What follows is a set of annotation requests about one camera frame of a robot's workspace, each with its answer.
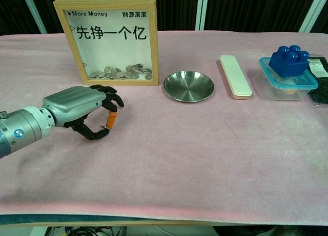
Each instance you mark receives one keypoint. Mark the left robot hand orange fingertip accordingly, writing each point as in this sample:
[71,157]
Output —
[71,104]

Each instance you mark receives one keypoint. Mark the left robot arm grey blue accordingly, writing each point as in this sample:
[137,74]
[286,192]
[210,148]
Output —
[23,128]

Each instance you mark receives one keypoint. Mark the pile of coins inside box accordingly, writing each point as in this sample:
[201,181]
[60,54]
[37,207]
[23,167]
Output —
[120,73]

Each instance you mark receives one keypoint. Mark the teal cloth under tablecloth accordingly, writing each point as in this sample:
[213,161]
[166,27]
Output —
[51,218]

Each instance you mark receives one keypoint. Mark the round stainless steel plate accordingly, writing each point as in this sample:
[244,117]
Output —
[188,87]

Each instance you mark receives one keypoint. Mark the pink tablecloth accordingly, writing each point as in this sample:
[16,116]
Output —
[179,156]

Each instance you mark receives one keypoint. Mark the white pink pencil case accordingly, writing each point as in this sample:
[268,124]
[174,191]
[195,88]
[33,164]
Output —
[235,76]

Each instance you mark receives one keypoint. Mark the clear container blue lid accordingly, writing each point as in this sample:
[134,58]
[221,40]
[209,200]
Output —
[287,88]

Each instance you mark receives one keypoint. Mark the blue toy building block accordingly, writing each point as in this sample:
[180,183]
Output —
[288,63]

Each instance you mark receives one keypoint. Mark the black gloves in plastic bag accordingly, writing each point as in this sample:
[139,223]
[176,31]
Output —
[319,92]

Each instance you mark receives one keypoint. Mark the white metal frame post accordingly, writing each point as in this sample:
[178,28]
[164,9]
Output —
[311,12]
[201,10]
[34,13]

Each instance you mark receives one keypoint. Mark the wooden frame money box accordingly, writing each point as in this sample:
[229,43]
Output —
[153,41]

